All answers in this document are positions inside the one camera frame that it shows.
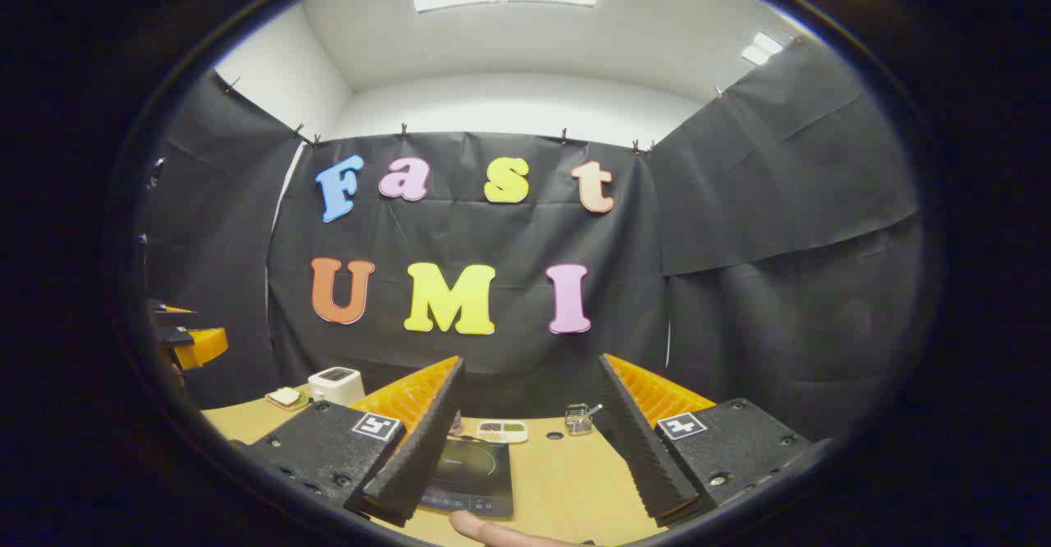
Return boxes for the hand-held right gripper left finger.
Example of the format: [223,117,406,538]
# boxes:
[246,356,466,528]

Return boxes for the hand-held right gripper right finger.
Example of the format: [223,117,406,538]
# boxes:
[597,353,814,529]

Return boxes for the black induction cooktop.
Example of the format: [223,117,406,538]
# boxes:
[419,436,515,519]

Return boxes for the white divided dish of beans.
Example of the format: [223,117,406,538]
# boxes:
[476,420,530,444]

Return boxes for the green and white plate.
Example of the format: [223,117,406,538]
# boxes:
[265,387,310,413]

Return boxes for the white toaster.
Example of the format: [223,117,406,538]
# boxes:
[308,366,365,407]

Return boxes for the black backdrop cloth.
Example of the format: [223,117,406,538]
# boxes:
[140,34,925,441]

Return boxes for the ceiling light panel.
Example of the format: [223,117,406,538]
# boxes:
[741,31,785,67]

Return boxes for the metal wire holder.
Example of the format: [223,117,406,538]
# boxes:
[565,403,604,436]

